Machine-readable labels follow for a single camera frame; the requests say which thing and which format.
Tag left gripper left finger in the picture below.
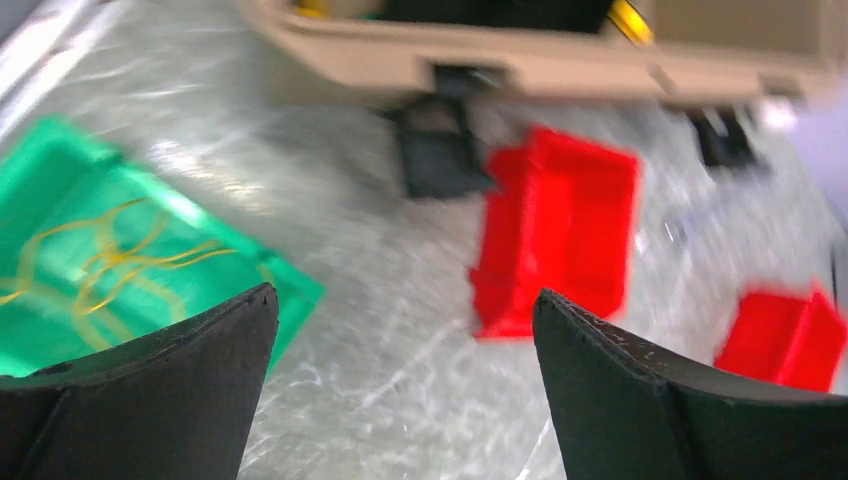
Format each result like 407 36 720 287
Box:
1 283 279 479

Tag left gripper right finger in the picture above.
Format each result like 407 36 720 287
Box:
533 289 847 480

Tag yellow cables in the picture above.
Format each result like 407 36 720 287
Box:
0 197 240 319

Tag green plastic bin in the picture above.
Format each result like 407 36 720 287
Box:
1 117 324 377

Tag red bin right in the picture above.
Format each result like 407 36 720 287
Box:
713 285 847 393

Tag red bin near toolbox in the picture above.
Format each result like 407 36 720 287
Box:
469 126 642 340

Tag tan open toolbox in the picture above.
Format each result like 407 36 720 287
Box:
235 0 848 200

